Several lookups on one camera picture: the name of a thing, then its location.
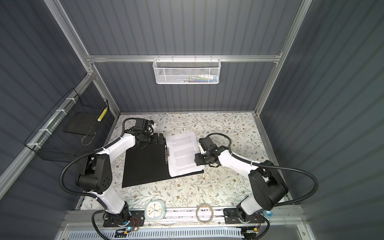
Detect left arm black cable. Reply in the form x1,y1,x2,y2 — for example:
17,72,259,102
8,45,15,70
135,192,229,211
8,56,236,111
59,116,142,240

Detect blue folder with black inside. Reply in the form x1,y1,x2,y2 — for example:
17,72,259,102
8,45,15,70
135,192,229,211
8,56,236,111
121,133,205,189

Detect white wire mesh basket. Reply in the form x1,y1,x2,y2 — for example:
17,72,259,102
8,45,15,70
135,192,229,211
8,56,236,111
153,60,222,85

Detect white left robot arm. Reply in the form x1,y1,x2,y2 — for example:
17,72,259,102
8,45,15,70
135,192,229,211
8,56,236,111
76,118,163,223

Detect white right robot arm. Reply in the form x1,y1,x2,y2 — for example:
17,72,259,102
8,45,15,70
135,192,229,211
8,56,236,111
195,137,289,222

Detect white printed paper files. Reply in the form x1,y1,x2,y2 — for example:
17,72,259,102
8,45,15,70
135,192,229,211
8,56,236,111
166,132,205,178

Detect white ventilated cable duct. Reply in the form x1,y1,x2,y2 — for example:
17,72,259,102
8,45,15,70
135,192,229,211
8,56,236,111
67,227,244,240

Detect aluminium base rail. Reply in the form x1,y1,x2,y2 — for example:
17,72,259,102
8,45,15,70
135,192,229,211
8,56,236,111
60,205,308,231

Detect blue tape roll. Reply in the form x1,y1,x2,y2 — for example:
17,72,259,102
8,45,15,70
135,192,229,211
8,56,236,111
262,210,274,219

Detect yellow marker pen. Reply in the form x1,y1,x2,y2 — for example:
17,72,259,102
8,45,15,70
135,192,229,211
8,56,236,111
97,107,108,122

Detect black foam pad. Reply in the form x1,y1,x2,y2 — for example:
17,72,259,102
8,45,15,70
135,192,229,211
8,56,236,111
64,112,101,137

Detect clear tape ring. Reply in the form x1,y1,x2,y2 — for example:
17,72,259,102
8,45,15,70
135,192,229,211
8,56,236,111
195,203,215,224

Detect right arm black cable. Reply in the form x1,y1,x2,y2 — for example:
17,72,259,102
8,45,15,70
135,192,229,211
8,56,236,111
205,132,319,208

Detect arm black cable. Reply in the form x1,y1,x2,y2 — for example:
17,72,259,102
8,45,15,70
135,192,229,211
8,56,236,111
59,116,142,240
205,132,319,208

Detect white square clock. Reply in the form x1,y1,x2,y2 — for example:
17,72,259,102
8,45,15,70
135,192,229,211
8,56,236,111
145,199,166,222

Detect black wire basket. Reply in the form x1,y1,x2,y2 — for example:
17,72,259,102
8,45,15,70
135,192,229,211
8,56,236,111
24,91,114,163

